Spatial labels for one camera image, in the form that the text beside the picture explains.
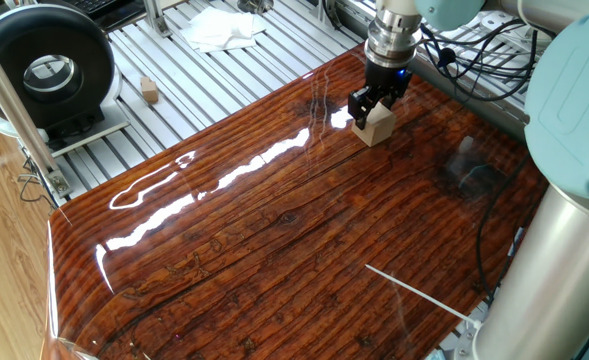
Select thin black wires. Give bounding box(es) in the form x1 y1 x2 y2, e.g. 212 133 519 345
16 154 60 211

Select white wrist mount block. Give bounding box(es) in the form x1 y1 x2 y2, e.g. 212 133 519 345
375 0 420 16

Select short aluminium upright bracket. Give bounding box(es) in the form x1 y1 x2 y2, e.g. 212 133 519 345
141 0 174 40

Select black cable silver connector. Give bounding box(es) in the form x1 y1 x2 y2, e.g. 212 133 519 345
475 154 533 304

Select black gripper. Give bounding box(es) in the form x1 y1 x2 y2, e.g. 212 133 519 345
347 59 414 132

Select black cable white label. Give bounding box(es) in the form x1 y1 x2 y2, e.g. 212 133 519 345
493 225 526 296

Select small brown wooden block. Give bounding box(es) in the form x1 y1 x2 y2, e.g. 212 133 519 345
139 75 160 105

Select glossy wood grain mat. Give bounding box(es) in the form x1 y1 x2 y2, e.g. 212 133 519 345
41 42 550 360

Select silver slanted frame post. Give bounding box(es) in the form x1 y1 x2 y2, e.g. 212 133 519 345
0 22 74 200

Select white zip tie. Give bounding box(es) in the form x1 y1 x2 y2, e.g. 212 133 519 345
363 263 483 330

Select white crumpled tissue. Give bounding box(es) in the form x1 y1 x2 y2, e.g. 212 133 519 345
179 5 268 54

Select tangled black cable bundle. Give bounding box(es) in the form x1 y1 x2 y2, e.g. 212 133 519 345
418 19 540 104

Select pale wooden cube block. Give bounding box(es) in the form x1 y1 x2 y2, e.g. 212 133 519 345
351 101 397 149

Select black round blower fan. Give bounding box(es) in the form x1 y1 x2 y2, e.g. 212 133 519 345
0 2 131 159

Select black keyboard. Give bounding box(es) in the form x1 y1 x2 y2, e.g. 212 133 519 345
62 0 148 32

